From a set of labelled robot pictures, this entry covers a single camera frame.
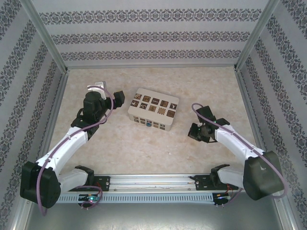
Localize cream tin box with pictures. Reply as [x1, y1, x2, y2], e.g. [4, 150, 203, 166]
[127, 87, 180, 132]

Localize left controller board green light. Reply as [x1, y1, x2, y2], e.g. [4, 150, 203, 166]
[78, 194, 101, 204]

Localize aluminium frame side rail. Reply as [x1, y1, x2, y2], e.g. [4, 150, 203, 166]
[13, 70, 70, 230]
[235, 69, 298, 230]

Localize aluminium frame back rail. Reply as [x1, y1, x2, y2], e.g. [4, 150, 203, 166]
[67, 64, 238, 70]

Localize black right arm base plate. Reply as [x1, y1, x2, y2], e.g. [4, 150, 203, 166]
[194, 175, 231, 192]

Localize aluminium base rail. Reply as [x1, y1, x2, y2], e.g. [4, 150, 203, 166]
[64, 173, 243, 192]

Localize white slotted cable duct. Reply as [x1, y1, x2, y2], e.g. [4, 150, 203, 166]
[59, 193, 214, 205]

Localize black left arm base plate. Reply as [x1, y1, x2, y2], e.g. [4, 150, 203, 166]
[92, 175, 111, 192]

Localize aluminium frame post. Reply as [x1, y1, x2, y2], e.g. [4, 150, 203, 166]
[20, 0, 70, 73]
[236, 0, 281, 71]

